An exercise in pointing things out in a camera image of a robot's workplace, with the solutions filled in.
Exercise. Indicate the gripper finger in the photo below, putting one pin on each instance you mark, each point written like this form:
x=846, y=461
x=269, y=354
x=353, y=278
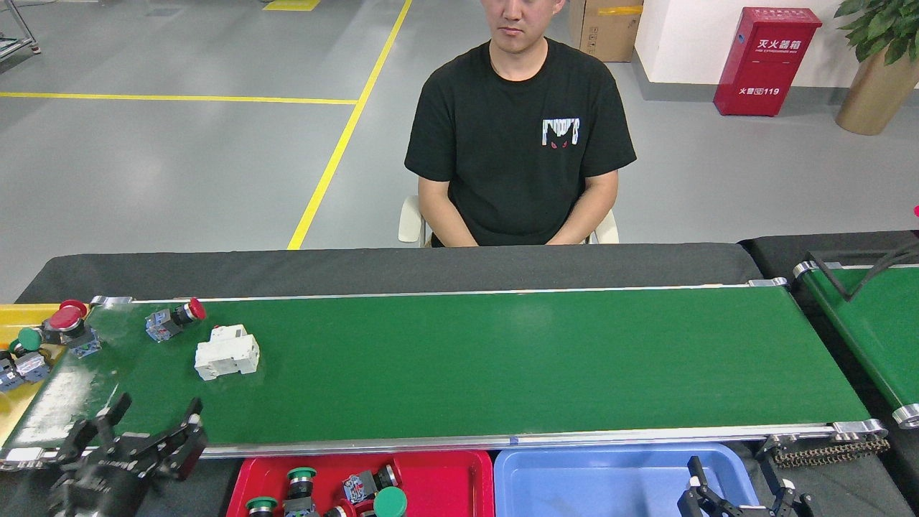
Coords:
x=774, y=481
x=696, y=477

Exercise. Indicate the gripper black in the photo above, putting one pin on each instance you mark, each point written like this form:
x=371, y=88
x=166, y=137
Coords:
x=100, y=485

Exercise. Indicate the white circuit breaker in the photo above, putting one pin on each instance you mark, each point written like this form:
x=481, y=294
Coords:
x=226, y=355

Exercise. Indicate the green push button switch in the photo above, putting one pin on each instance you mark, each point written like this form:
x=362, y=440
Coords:
x=261, y=502
x=390, y=502
x=301, y=474
x=29, y=339

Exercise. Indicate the person's right forearm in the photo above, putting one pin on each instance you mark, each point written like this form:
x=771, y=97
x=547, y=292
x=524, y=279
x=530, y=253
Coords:
x=445, y=219

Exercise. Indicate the person's left forearm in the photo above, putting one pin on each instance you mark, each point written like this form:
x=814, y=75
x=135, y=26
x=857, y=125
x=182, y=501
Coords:
x=585, y=219

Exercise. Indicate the yellow plastic tray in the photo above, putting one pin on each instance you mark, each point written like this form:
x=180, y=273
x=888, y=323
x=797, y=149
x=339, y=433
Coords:
x=21, y=316

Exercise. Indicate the short green conveyor belt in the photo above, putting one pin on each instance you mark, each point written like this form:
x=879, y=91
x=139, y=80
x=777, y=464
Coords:
x=876, y=330

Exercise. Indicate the long green conveyor belt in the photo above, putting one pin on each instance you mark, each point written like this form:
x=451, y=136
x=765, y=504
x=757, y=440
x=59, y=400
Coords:
x=502, y=359

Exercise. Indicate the blue plastic bin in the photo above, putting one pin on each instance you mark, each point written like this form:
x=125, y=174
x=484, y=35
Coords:
x=610, y=481

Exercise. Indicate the red plastic bin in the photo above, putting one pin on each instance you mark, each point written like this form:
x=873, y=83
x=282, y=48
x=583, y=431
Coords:
x=445, y=481

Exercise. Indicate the grey office chair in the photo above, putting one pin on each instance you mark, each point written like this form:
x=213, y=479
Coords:
x=409, y=219

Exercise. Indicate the person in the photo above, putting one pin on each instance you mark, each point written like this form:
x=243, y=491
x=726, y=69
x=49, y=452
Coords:
x=513, y=143

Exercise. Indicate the metal rack on wheels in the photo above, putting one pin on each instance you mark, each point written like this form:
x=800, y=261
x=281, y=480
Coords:
x=34, y=44

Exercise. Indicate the tan plant pot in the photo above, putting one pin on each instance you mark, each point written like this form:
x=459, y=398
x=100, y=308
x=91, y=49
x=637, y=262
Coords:
x=872, y=97

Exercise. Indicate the red fire extinguisher box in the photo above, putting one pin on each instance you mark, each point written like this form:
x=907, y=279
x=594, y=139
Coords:
x=768, y=61

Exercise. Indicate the brown cardboard box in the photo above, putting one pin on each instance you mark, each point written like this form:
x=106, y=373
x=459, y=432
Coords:
x=607, y=29

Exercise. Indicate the green potted plant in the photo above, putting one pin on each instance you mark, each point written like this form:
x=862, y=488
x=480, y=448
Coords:
x=879, y=25

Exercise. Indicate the black guide frame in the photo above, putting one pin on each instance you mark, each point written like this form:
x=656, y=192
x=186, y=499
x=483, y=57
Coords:
x=849, y=294

